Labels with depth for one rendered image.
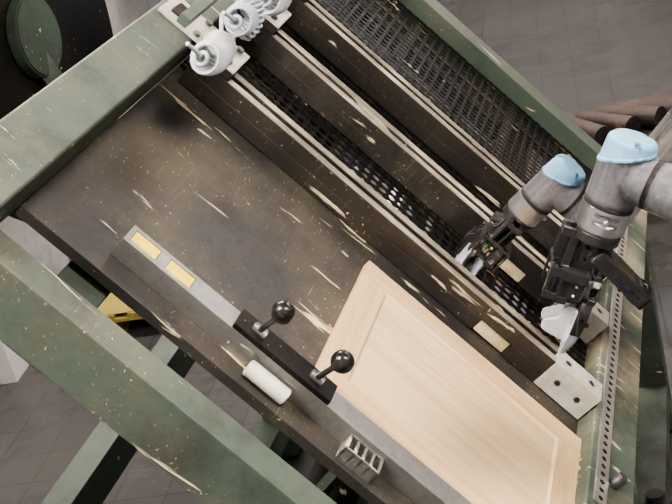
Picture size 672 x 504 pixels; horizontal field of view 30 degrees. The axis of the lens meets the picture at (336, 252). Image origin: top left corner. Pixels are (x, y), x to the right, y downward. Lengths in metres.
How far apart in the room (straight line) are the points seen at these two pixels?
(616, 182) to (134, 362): 0.73
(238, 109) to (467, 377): 0.69
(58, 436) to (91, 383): 3.36
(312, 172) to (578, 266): 0.78
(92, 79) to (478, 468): 0.95
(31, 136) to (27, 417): 3.56
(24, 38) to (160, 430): 1.16
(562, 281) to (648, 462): 1.92
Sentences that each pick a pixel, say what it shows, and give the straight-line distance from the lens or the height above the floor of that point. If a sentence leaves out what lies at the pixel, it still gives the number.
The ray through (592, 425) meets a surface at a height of 0.91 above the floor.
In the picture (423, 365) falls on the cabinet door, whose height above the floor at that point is 1.19.
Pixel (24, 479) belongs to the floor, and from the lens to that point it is 4.98.
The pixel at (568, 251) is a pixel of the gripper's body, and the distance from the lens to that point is 1.89.
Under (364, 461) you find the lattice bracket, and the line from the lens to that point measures 2.02.
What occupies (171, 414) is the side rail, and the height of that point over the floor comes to 1.48.
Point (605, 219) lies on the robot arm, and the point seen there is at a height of 1.57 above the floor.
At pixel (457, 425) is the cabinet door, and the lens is 2.30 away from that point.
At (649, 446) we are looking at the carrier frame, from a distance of 3.83.
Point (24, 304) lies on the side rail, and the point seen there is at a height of 1.68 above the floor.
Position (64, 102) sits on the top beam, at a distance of 2.06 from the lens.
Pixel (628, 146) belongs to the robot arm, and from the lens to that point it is 1.81.
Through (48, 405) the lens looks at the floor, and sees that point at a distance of 5.46.
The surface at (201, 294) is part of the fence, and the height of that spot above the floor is 1.54.
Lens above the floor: 2.31
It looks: 23 degrees down
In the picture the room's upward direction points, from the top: 15 degrees counter-clockwise
